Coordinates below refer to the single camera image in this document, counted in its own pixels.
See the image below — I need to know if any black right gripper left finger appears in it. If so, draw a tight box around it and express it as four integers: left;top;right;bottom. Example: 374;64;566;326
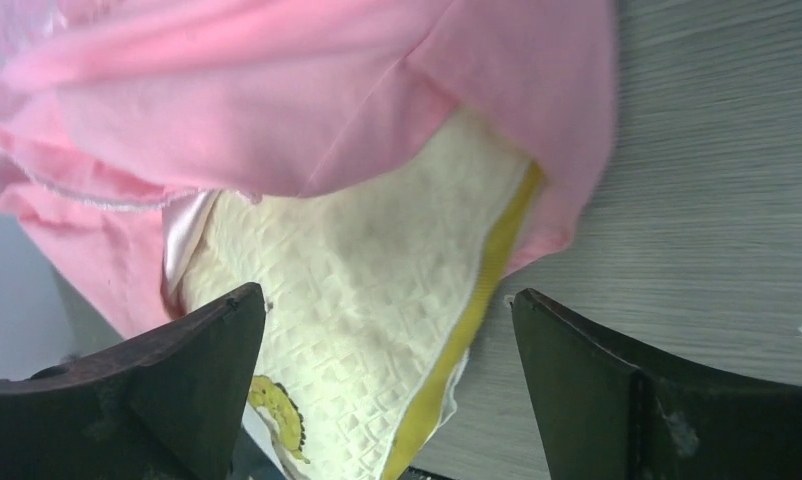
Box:
0;283;266;479

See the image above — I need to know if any pink floral pillowcase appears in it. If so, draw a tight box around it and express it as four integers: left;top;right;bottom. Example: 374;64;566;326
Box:
0;0;618;337

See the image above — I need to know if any white pillow with yellow trim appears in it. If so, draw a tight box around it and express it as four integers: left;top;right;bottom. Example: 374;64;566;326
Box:
179;109;541;479

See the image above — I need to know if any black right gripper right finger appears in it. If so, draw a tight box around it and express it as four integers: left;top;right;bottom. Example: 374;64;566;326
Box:
511;289;802;480

